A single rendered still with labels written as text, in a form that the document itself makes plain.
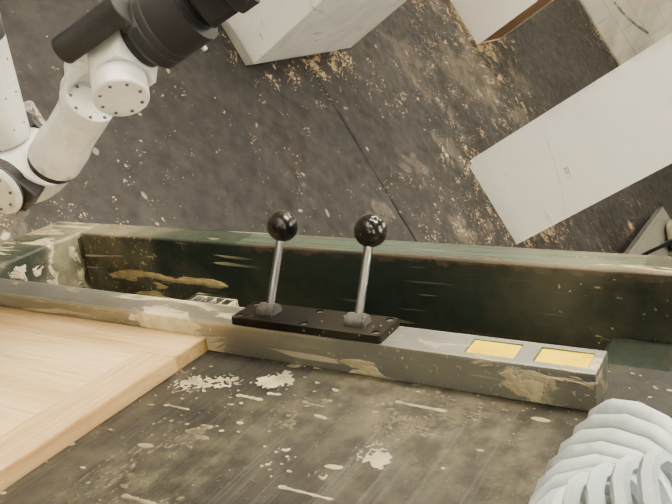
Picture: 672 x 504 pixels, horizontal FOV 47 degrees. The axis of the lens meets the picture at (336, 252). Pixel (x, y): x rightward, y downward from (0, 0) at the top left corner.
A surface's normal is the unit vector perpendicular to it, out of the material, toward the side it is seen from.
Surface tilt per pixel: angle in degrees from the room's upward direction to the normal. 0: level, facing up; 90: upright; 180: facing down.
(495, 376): 90
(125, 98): 86
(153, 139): 0
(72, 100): 7
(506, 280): 90
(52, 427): 60
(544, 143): 90
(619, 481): 70
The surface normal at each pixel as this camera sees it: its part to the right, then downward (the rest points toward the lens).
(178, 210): 0.68, -0.43
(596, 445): -0.61, -0.72
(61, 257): 0.86, 0.06
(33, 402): -0.12, -0.94
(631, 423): -0.44, -0.58
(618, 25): -0.52, 0.29
